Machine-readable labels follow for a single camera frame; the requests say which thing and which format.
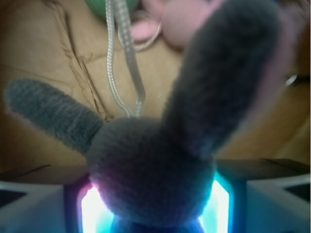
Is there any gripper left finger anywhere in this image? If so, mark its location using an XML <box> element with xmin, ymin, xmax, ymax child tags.
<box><xmin>0</xmin><ymin>181</ymin><xmax>109</xmax><ymax>233</ymax></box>

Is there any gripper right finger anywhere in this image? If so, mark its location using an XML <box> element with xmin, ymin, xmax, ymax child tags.
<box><xmin>201</xmin><ymin>174</ymin><xmax>311</xmax><ymax>233</ymax></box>

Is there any gray plush bunny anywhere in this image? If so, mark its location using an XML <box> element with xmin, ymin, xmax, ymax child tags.
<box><xmin>3</xmin><ymin>0</ymin><xmax>295</xmax><ymax>233</ymax></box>

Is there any brown paper-lined box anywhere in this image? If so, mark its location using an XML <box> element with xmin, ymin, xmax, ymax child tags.
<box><xmin>0</xmin><ymin>0</ymin><xmax>311</xmax><ymax>181</ymax></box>

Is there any pink plush bunny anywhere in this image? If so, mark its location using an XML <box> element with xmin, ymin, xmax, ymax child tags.
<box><xmin>131</xmin><ymin>0</ymin><xmax>223</xmax><ymax>50</ymax></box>

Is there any green textured ball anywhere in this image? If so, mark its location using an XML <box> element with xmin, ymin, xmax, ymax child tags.
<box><xmin>85</xmin><ymin>0</ymin><xmax>140</xmax><ymax>19</ymax></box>

